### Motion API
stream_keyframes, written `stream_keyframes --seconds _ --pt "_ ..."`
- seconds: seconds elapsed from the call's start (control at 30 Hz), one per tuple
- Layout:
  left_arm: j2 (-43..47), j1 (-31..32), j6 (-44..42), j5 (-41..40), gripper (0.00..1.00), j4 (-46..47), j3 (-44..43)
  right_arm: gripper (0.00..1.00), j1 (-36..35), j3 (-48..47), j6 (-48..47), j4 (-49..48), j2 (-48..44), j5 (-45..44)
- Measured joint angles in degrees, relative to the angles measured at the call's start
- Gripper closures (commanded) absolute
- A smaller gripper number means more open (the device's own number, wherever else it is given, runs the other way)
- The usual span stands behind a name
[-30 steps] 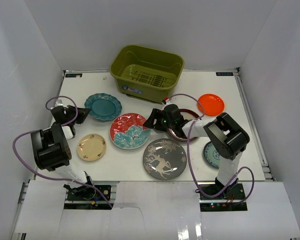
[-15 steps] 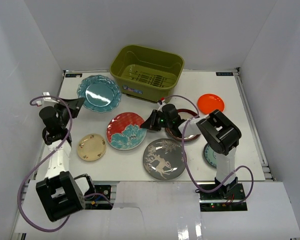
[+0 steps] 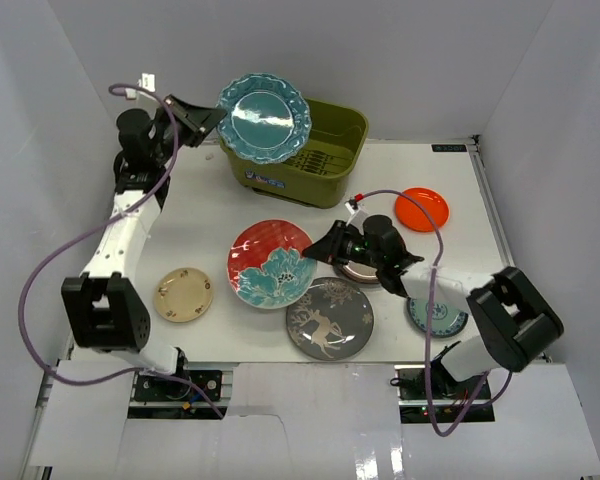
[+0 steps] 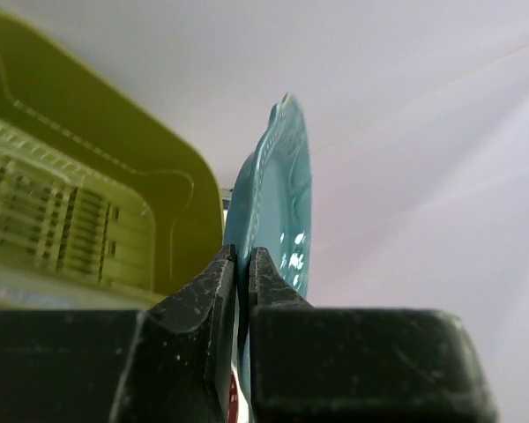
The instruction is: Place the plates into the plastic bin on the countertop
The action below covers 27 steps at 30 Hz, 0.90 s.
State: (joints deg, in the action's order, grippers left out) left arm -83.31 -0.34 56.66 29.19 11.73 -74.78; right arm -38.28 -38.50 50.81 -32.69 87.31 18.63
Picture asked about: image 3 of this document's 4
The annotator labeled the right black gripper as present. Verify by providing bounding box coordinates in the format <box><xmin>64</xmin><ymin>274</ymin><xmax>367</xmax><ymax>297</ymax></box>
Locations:
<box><xmin>303</xmin><ymin>220</ymin><xmax>383</xmax><ymax>270</ymax></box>

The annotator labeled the red plate with teal flower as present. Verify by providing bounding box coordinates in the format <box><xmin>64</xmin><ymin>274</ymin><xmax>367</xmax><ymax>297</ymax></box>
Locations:
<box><xmin>227</xmin><ymin>219</ymin><xmax>317</xmax><ymax>310</ymax></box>

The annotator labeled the teal scalloped plate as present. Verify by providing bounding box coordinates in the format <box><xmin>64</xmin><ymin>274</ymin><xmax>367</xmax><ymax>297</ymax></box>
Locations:
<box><xmin>217</xmin><ymin>73</ymin><xmax>312</xmax><ymax>164</ymax></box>

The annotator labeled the grey plate with deer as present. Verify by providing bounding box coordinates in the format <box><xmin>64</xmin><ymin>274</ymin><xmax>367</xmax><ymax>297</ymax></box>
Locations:
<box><xmin>286</xmin><ymin>277</ymin><xmax>375</xmax><ymax>362</ymax></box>

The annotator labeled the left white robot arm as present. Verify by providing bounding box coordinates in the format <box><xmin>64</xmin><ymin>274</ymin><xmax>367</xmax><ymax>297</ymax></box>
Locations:
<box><xmin>61</xmin><ymin>95</ymin><xmax>226</xmax><ymax>399</ymax></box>

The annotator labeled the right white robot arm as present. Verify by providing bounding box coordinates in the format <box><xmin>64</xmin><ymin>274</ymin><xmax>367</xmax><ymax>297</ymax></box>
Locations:
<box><xmin>302</xmin><ymin>215</ymin><xmax>564</xmax><ymax>399</ymax></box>

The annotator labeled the olive green plastic bin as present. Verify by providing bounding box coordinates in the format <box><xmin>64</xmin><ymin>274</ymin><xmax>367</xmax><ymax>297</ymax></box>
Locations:
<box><xmin>219</xmin><ymin>98</ymin><xmax>368</xmax><ymax>209</ymax></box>

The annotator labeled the dark red rimmed plate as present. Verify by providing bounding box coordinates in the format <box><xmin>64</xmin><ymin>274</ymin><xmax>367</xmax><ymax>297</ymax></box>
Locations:
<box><xmin>334</xmin><ymin>261</ymin><xmax>379</xmax><ymax>285</ymax></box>

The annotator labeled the orange plastic plate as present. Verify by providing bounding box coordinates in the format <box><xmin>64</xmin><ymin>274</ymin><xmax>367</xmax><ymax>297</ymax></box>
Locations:
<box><xmin>394</xmin><ymin>187</ymin><xmax>450</xmax><ymax>233</ymax></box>

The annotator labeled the blue patterned small plate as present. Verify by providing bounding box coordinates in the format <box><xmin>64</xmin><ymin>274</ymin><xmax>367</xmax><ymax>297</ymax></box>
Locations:
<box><xmin>406</xmin><ymin>298</ymin><xmax>469</xmax><ymax>339</ymax></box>

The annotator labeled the cream plate with small flowers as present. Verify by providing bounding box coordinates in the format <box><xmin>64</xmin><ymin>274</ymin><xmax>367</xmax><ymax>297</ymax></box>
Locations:
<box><xmin>153</xmin><ymin>267</ymin><xmax>213</xmax><ymax>323</ymax></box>

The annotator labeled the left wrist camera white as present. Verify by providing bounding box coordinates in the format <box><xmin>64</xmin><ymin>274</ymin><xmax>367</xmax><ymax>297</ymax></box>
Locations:
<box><xmin>138</xmin><ymin>73</ymin><xmax>156</xmax><ymax>93</ymax></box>

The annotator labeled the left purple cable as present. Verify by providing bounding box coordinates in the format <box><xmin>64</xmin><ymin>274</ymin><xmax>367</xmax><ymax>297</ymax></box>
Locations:
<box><xmin>17</xmin><ymin>83</ymin><xmax>226</xmax><ymax>417</ymax></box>

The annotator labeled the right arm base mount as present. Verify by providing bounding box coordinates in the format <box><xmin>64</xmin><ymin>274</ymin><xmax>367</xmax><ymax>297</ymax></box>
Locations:
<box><xmin>390</xmin><ymin>364</ymin><xmax>496</xmax><ymax>424</ymax></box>

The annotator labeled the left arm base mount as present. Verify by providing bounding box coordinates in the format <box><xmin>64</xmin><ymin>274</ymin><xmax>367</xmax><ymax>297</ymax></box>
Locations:
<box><xmin>127</xmin><ymin>369</ymin><xmax>228</xmax><ymax>420</ymax></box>

